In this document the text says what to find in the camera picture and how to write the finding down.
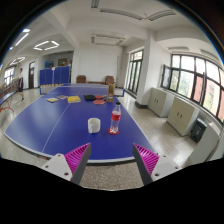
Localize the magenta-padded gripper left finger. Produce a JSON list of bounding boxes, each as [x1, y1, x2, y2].
[[39, 142, 93, 186]]

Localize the blue partition screens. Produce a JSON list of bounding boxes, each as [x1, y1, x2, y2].
[[39, 65, 71, 87]]

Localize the brown cardboard box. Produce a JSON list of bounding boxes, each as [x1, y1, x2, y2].
[[106, 82, 116, 103]]

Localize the person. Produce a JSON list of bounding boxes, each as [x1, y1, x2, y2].
[[17, 67, 26, 102]]

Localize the ceiling strip lights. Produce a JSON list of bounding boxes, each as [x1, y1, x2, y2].
[[8, 28, 61, 66]]

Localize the large black-framed window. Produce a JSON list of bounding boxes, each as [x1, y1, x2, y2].
[[160, 54, 224, 124]]

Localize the white two-door cabinet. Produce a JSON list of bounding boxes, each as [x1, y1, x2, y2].
[[166, 96, 200, 137], [147, 87, 175, 118]]

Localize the tall black-framed window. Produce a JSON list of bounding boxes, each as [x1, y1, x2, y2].
[[126, 49, 144, 95]]

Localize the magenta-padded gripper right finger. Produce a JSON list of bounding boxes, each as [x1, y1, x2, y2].
[[131, 143, 183, 186]]

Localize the ceiling air conditioner unit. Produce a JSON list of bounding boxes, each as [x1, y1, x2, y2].
[[90, 32, 126, 47]]

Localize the black pouch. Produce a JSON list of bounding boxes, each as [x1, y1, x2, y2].
[[83, 94, 97, 102]]

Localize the clear red-labelled drink bottle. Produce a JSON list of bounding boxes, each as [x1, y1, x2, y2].
[[109, 101, 123, 135]]

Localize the blue red-legged table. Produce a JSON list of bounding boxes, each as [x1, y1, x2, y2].
[[0, 91, 19, 114]]

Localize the white mug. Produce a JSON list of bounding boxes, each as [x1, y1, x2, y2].
[[87, 117, 102, 135]]

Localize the blue white court barrier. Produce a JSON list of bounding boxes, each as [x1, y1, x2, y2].
[[39, 85, 54, 95]]

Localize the dark brown door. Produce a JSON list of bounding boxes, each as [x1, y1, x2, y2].
[[28, 61, 36, 89]]

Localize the black waste bin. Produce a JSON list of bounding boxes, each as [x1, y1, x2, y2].
[[189, 118, 208, 144]]

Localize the brown armchair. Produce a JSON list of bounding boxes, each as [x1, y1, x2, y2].
[[75, 75, 87, 84], [104, 75, 115, 85]]

